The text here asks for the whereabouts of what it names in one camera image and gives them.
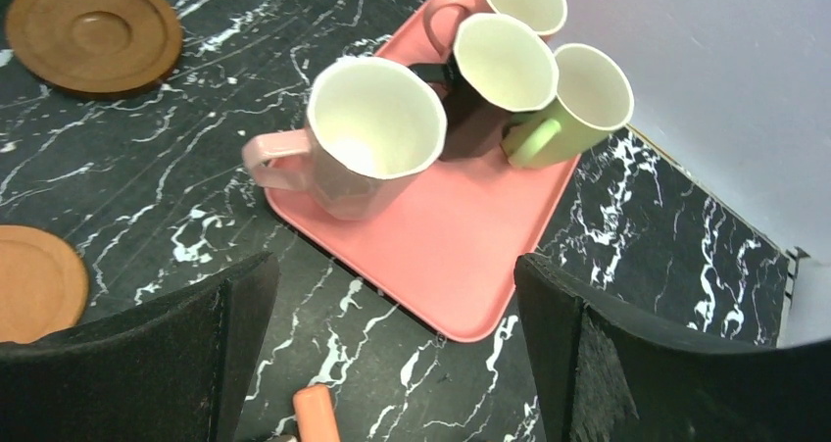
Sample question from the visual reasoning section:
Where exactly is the pink tray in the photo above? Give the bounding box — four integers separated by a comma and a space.
265, 22, 576, 342

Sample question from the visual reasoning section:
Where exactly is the dark brown mug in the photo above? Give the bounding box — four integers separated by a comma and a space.
409, 14, 560, 162

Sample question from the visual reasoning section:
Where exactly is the pink mug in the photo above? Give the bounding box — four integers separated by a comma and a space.
422, 0, 568, 54
241, 57, 448, 221

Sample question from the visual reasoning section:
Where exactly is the pink mug front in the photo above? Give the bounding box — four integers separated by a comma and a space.
241, 57, 448, 221

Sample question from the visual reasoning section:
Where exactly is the brown saucer coaster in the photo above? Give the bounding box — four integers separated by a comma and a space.
5, 0, 183, 98

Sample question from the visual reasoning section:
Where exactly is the light orange coaster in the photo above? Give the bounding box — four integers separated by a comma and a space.
1, 224, 89, 344

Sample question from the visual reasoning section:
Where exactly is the pink mug rear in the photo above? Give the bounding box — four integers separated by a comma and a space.
422, 0, 568, 54

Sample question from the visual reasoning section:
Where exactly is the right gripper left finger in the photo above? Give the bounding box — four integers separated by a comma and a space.
1, 252, 280, 441

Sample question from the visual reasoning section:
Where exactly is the green mug rear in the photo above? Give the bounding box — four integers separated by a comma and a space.
501, 43, 635, 170

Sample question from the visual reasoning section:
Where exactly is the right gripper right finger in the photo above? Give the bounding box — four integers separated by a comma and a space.
514, 254, 830, 441

